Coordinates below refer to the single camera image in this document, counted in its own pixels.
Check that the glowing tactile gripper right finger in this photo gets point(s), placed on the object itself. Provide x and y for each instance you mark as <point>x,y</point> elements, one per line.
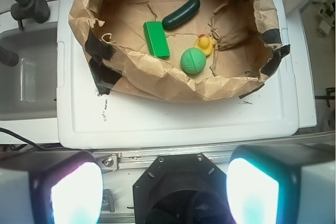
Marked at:
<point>282,183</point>

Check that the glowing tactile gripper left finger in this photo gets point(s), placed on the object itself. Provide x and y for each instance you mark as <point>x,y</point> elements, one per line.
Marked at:
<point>50,187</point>

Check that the dark green plastic pickle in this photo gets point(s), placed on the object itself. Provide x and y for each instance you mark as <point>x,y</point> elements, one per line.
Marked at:
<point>181,15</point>

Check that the white plastic cutting board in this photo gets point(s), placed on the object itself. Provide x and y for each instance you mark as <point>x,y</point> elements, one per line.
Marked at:
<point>91,121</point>

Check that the green dimpled foam ball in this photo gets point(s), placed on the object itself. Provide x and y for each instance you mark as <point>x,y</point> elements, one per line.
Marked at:
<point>193,61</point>

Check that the yellow rubber duck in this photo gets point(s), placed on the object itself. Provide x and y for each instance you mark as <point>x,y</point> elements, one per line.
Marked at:
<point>205,44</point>

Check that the dark grey toy faucet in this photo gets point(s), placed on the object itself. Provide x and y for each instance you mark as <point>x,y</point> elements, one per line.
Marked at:
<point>38,10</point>

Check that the green rectangular block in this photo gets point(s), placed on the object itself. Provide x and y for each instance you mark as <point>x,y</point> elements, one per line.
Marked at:
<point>156,39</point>

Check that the black octagonal mount plate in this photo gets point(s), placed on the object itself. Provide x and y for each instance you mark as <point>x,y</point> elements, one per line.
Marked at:
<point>187,188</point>

